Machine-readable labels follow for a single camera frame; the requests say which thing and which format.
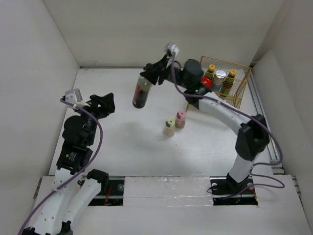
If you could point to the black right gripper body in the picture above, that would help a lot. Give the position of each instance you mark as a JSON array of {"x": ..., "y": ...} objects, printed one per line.
[{"x": 171, "y": 73}]

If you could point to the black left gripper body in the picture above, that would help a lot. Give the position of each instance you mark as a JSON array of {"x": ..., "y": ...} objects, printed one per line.
[{"x": 95, "y": 110}]

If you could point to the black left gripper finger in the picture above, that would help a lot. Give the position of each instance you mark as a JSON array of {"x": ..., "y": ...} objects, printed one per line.
[
  {"x": 107, "y": 98},
  {"x": 110, "y": 107}
]

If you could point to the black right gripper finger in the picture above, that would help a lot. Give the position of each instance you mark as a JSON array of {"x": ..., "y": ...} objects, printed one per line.
[
  {"x": 157, "y": 66},
  {"x": 151, "y": 75}
]

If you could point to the tall dark soy sauce bottle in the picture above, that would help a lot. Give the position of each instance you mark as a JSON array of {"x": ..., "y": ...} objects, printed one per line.
[{"x": 141, "y": 93}]

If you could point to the red lid sauce jar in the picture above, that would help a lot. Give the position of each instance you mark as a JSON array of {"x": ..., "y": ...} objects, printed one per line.
[{"x": 206, "y": 82}]

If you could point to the yellow cap sauce bottle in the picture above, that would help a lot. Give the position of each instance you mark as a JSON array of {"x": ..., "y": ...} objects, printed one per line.
[
  {"x": 210, "y": 71},
  {"x": 228, "y": 83}
]

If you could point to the silver lid white granule jar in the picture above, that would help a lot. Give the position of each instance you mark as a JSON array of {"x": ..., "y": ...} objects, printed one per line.
[{"x": 218, "y": 79}]

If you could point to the yellow-green lid spice shaker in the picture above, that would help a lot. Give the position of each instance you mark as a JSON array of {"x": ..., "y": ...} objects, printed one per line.
[{"x": 169, "y": 127}]

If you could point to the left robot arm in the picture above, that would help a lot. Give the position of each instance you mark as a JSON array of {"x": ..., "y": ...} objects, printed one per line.
[{"x": 58, "y": 212}]

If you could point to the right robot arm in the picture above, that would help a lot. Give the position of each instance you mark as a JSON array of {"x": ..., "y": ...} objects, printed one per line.
[{"x": 251, "y": 131}]

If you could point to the pink lid spice shaker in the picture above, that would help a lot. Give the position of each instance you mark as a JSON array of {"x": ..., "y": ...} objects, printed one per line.
[{"x": 180, "y": 119}]

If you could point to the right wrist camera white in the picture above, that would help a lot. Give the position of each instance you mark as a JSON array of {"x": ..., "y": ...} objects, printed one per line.
[{"x": 171, "y": 49}]

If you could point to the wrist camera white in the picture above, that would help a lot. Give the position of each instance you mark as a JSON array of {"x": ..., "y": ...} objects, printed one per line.
[
  {"x": 73, "y": 97},
  {"x": 171, "y": 49}
]

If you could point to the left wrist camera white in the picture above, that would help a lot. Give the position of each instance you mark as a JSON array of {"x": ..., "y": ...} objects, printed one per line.
[{"x": 73, "y": 97}]

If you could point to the gold wire rack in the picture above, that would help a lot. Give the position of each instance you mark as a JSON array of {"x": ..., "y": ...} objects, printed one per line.
[{"x": 234, "y": 80}]

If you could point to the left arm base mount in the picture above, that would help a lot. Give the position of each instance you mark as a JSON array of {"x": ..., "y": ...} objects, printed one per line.
[{"x": 113, "y": 196}]

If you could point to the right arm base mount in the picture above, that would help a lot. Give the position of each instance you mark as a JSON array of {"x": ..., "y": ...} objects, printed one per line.
[{"x": 223, "y": 195}]

